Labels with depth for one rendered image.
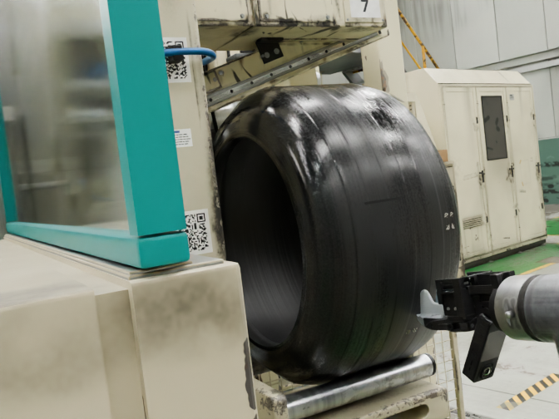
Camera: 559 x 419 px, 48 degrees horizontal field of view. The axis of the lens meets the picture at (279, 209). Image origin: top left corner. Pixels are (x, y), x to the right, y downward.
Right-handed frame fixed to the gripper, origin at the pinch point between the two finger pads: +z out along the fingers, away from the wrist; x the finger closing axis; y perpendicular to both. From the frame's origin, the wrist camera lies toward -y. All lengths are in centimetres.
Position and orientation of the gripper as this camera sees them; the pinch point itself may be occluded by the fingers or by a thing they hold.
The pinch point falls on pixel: (424, 319)
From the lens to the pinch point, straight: 110.7
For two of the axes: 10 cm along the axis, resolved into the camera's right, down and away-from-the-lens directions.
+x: -8.8, 1.3, -4.7
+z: -4.5, 1.4, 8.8
